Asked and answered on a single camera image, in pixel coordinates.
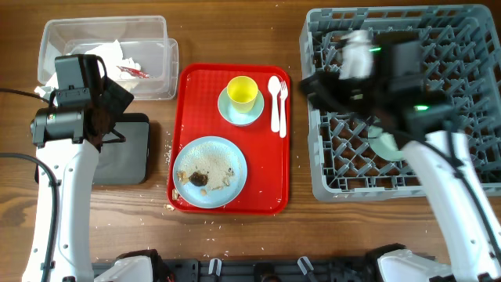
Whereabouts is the red ketchup packet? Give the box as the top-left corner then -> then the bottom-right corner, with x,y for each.
117,66 -> 150,78

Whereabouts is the mint green bowl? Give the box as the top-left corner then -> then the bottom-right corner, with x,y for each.
368,125 -> 404,161

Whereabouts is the yellow plastic cup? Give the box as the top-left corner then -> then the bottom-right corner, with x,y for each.
226,76 -> 258,114

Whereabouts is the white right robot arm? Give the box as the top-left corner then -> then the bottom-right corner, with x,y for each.
300,30 -> 500,281

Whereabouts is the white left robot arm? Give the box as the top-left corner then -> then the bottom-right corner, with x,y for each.
22,113 -> 150,281

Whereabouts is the grey-blue dishwasher rack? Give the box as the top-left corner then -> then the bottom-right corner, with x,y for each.
299,5 -> 500,202

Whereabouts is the white crumpled paper in bin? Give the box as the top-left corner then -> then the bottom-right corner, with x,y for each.
34,38 -> 142,99

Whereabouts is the clear plastic bin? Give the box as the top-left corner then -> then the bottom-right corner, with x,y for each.
38,16 -> 179,100

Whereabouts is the black rectangular tray bin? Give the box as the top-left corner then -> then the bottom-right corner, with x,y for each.
93,113 -> 150,186

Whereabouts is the red plastic tray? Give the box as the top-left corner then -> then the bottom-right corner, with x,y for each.
167,63 -> 290,215

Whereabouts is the white plastic fork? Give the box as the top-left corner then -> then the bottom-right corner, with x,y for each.
279,81 -> 289,139

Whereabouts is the white plastic spoon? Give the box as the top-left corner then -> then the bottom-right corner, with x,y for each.
268,76 -> 281,132

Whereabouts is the light blue small saucer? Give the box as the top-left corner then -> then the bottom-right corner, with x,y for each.
218,88 -> 265,127

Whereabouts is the light blue dinner plate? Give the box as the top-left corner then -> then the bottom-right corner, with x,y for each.
171,136 -> 248,209

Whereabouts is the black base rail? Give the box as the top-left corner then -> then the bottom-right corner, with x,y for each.
164,257 -> 382,282

